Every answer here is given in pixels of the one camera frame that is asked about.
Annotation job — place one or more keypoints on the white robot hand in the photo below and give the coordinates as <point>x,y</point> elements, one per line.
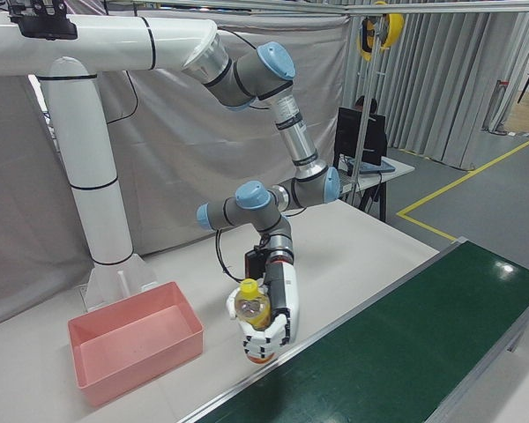
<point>286,299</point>

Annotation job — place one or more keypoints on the yellow cap drink bottle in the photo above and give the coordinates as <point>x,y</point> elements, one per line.
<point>252,308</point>

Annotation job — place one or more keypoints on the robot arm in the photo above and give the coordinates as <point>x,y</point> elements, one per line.
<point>300,145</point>

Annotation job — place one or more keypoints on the pink plastic basket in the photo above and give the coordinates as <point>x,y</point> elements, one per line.
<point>128,343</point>

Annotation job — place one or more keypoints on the green conveyor belt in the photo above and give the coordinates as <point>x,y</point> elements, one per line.
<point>401,343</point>

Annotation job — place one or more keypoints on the white desk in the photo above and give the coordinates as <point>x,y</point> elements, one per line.
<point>397,169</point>

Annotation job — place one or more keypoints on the black computer monitor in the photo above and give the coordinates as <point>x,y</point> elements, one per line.
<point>348,132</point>

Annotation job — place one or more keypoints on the grey backdrop cloth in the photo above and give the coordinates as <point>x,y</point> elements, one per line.
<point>181,154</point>

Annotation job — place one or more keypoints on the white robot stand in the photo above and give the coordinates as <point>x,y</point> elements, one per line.
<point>92,176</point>

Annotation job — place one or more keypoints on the grey strip curtain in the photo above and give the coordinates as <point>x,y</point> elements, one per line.
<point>445,88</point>

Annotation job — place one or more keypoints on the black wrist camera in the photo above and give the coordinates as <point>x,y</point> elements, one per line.
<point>255,264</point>

